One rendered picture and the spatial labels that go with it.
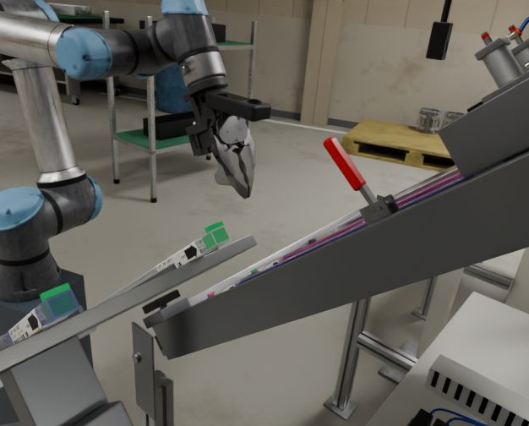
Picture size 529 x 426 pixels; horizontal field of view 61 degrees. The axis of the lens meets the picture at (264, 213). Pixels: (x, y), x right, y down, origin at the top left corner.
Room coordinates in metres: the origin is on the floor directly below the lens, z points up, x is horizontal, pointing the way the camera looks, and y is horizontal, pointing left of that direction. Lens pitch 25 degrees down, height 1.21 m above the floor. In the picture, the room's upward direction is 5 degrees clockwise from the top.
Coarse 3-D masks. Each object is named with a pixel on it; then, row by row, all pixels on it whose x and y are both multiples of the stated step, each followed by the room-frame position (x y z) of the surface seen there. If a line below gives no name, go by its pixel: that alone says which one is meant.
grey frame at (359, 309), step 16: (352, 304) 1.12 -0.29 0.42; (368, 304) 1.12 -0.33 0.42; (352, 320) 1.11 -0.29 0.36; (352, 336) 1.11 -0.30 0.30; (352, 352) 1.10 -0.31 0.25; (352, 368) 1.10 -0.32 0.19; (160, 384) 0.54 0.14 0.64; (336, 384) 1.12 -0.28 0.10; (352, 384) 1.12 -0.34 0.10; (160, 400) 0.53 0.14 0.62; (336, 400) 1.11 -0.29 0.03; (144, 416) 0.53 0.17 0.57; (160, 416) 0.52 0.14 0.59
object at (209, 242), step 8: (208, 232) 0.27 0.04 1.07; (216, 232) 0.27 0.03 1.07; (224, 232) 0.27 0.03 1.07; (200, 240) 0.27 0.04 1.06; (208, 240) 0.27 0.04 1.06; (216, 240) 0.26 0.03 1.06; (224, 240) 0.27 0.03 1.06; (200, 248) 0.27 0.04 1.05; (208, 248) 0.26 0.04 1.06; (152, 272) 0.30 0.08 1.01; (136, 280) 0.32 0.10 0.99; (144, 280) 0.31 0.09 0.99; (128, 288) 0.33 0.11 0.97; (112, 296) 0.34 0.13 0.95; (96, 304) 0.36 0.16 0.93
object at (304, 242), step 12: (348, 216) 1.05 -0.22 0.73; (324, 228) 0.97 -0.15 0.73; (300, 240) 0.90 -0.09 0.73; (276, 252) 0.83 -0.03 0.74; (288, 252) 0.85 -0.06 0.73; (264, 264) 0.79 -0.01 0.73; (240, 276) 0.74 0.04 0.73; (216, 288) 0.69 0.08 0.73; (192, 300) 0.64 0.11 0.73; (204, 300) 0.66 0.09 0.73
